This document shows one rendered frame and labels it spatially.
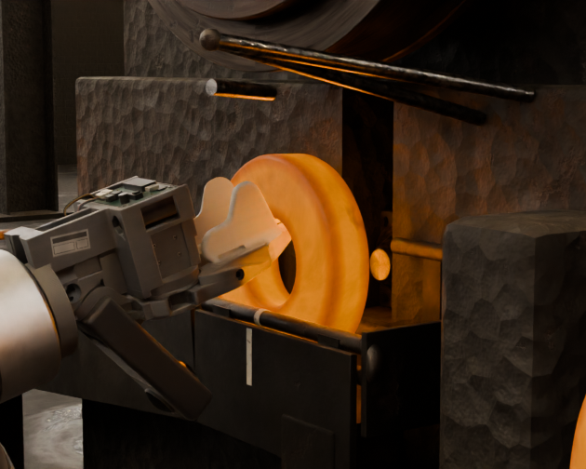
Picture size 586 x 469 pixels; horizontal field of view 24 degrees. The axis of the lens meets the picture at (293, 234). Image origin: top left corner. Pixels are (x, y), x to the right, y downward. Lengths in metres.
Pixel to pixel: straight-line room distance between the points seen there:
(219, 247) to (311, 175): 0.08
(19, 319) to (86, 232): 0.08
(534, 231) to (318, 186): 0.24
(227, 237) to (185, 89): 0.30
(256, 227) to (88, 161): 0.46
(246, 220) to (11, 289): 0.18
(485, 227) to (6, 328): 0.29
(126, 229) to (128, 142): 0.43
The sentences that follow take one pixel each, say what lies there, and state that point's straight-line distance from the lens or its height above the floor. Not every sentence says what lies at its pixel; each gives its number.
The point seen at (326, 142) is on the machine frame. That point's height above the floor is 0.83.
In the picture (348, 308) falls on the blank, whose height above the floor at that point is 0.72.
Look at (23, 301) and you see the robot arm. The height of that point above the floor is 0.74.
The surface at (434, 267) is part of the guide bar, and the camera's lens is 0.92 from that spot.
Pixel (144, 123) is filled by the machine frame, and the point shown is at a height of 0.83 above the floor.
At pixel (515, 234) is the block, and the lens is 0.73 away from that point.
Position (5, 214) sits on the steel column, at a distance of 7.84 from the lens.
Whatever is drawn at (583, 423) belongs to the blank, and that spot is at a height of 0.75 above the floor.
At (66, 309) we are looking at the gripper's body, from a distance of 0.86.
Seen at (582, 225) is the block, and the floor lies 0.80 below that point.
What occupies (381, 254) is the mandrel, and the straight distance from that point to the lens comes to 1.00.
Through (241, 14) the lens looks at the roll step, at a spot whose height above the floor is 0.92.
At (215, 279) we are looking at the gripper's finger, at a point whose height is 0.74.
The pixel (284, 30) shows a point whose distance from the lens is 0.90.
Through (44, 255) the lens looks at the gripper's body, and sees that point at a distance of 0.86.
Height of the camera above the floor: 0.89
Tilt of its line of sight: 7 degrees down
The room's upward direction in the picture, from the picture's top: straight up
